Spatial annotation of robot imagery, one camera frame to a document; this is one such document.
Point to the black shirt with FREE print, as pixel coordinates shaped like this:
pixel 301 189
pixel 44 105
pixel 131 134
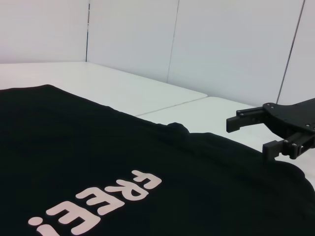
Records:
pixel 123 157

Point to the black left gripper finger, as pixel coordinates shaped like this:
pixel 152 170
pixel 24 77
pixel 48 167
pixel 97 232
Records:
pixel 278 147
pixel 243 119

